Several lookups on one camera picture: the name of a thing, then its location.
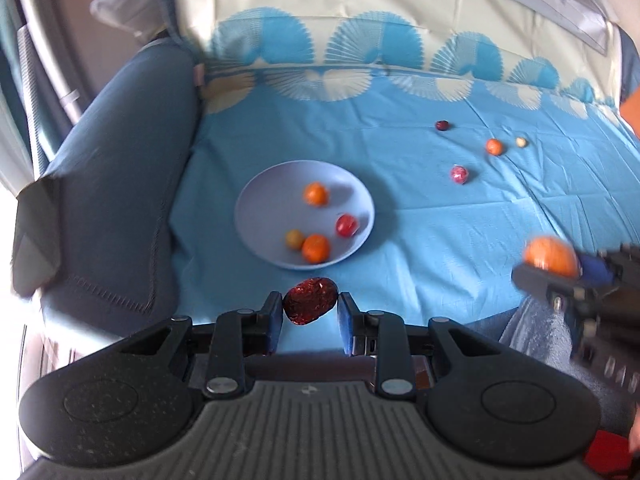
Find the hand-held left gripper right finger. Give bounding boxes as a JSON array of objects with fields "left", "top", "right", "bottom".
[{"left": 337, "top": 291, "right": 506, "bottom": 400}]

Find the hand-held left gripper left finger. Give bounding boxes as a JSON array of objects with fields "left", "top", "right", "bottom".
[{"left": 117, "top": 291, "right": 284, "bottom": 400}]

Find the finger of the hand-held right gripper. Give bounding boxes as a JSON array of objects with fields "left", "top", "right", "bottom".
[
  {"left": 512, "top": 264, "right": 621, "bottom": 307},
  {"left": 580, "top": 244, "right": 640, "bottom": 286}
]

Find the plastic-wrapped orange tangerine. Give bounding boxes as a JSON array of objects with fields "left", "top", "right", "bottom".
[
  {"left": 303, "top": 182, "right": 330, "bottom": 207},
  {"left": 523, "top": 236, "right": 581, "bottom": 278}
]

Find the red cherry tomato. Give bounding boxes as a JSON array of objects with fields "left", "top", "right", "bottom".
[{"left": 335, "top": 213, "right": 360, "bottom": 239}]

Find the light blue plate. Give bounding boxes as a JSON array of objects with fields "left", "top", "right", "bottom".
[{"left": 234, "top": 160, "right": 376, "bottom": 271}]

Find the grey-blue textured cloth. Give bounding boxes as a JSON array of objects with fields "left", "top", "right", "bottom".
[{"left": 500, "top": 297, "right": 640, "bottom": 433}]

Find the red cloth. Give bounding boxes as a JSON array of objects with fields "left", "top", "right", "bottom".
[{"left": 587, "top": 432, "right": 640, "bottom": 480}]

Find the blue fan-printed cloth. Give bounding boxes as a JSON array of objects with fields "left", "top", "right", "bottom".
[{"left": 170, "top": 0, "right": 640, "bottom": 356}]

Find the orange object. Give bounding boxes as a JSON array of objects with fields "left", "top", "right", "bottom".
[{"left": 620, "top": 92, "right": 640, "bottom": 138}]

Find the blue-grey sofa armrest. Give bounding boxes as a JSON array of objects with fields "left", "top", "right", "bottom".
[{"left": 37, "top": 37, "right": 201, "bottom": 341}]

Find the grey curtain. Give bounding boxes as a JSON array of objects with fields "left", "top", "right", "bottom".
[{"left": 0, "top": 0, "right": 101, "bottom": 196}]

